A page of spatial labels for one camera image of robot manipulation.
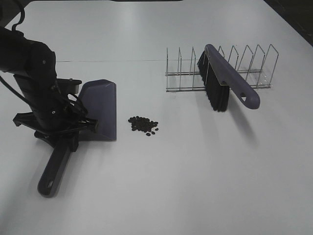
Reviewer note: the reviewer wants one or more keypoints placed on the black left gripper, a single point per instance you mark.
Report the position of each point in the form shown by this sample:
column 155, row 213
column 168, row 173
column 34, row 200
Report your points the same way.
column 55, row 124

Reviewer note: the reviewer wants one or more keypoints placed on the purple plastic dustpan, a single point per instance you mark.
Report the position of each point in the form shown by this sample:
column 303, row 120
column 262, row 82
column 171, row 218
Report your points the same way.
column 99, row 97

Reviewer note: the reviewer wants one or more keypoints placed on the pile of coffee beans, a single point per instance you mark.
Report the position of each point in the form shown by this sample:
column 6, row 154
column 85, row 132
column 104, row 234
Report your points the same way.
column 143, row 124

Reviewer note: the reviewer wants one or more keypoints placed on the purple hand brush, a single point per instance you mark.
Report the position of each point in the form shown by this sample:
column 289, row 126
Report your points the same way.
column 219, row 78

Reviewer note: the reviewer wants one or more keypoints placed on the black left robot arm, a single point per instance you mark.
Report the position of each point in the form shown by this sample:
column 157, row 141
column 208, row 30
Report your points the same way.
column 32, row 64

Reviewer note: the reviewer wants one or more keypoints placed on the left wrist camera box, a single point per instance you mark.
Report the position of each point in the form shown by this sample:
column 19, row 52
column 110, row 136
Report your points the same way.
column 69, row 86

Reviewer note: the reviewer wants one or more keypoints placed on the chrome wire dish rack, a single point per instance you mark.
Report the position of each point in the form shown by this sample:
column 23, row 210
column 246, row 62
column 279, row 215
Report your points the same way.
column 255, row 66

